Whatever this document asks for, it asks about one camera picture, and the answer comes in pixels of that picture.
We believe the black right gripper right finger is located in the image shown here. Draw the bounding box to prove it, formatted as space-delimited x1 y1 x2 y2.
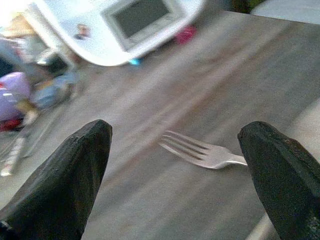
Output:
237 121 320 240

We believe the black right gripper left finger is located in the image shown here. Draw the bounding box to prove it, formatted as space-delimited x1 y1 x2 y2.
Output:
0 119 113 240

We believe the steel fork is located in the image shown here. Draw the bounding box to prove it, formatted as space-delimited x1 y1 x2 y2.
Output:
158 130 250 170

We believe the small purple plastic bowl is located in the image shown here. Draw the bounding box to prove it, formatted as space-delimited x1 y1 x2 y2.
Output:
0 71 32 121

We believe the small dark glass jar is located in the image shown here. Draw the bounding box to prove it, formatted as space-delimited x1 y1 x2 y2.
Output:
34 48 71 73

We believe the grey wooden table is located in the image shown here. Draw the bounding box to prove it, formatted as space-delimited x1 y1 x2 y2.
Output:
0 11 320 240

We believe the white kitchen machine with screen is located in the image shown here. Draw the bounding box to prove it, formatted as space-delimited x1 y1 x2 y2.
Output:
24 0 208 67

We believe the white plastic folding table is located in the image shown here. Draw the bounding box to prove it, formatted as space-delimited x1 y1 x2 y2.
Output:
249 0 320 25

